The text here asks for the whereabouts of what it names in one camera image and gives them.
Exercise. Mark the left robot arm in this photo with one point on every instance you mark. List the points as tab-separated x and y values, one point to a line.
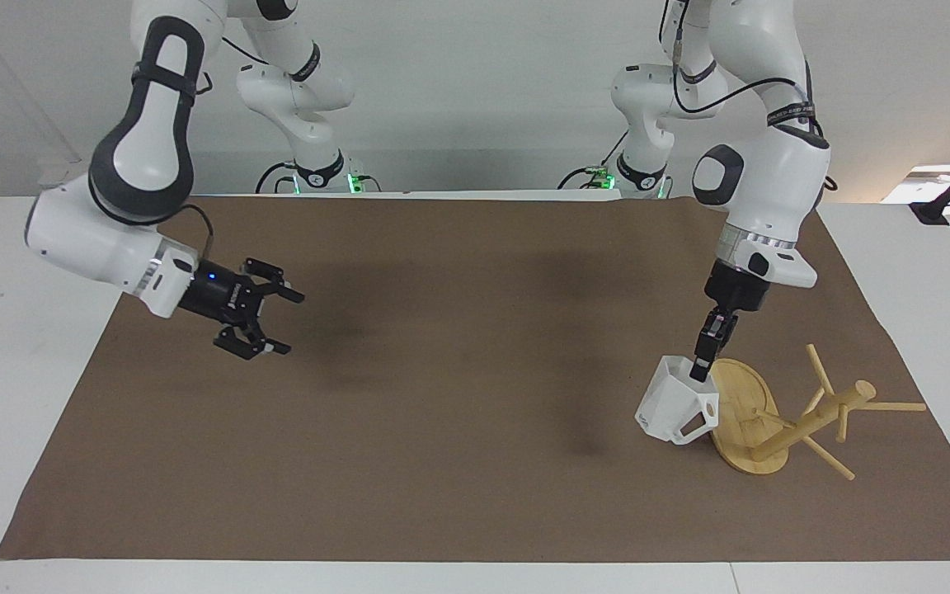
780	165

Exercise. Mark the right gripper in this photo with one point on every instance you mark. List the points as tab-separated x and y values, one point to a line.
219	295

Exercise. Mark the wooden cup rack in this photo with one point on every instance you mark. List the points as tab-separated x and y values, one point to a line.
743	412

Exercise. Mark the white angular cup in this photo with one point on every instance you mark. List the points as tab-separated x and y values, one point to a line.
673	404

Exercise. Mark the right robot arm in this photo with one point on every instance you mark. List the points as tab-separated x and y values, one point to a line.
145	157

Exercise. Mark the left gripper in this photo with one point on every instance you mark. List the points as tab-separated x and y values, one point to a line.
737	290

